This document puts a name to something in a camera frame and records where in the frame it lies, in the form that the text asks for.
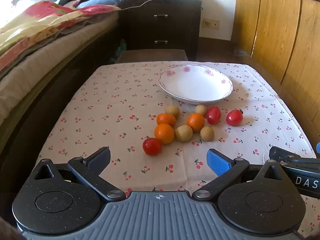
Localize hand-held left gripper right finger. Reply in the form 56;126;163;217
192;148;285;202

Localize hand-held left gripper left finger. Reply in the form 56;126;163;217
34;146;126;202

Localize tan longan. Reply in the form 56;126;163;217
195;104;208;117
165;105;180;119
174;125;193;142
200;126;215;141

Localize small orange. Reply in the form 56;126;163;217
156;113;176;127
154;123;175;144
187;113;205;132

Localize red cherry tomato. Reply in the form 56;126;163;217
226;109;244;127
142;137;162;156
206;106;222;125

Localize white floral plate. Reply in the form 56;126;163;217
157;64;233;105

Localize cherry print tablecloth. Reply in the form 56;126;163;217
41;60;317;238

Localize bed with colourful blanket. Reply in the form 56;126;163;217
0;0;124;193

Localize bed with floral blanket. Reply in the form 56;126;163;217
0;12;119;125

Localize green cloth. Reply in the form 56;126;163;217
114;39;128;58

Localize brown wooden stool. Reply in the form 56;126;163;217
115;49;188;64

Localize yellow wooden wardrobe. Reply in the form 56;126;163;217
231;0;320;140

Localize dark wooden nightstand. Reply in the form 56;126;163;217
119;0;202;62

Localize floral blanket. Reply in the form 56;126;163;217
0;1;122;73

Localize blue pillow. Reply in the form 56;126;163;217
76;0;123;8

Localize beige wall outlet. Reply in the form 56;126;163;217
202;18;220;29

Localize white cable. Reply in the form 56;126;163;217
122;0;166;11

